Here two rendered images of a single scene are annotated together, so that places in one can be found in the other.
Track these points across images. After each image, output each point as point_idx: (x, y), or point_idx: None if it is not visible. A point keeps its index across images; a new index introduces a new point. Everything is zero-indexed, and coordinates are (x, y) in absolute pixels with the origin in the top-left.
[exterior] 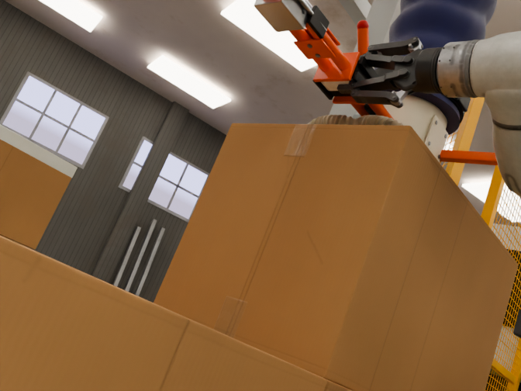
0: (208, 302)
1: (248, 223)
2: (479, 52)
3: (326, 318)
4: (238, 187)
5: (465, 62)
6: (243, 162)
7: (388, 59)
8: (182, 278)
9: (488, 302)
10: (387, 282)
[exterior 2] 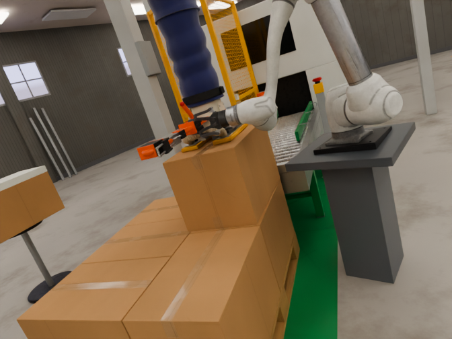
0: (206, 221)
1: (200, 194)
2: (240, 116)
3: (247, 210)
4: (186, 185)
5: (237, 120)
6: (180, 176)
7: (205, 119)
8: (192, 218)
9: (265, 143)
10: (252, 186)
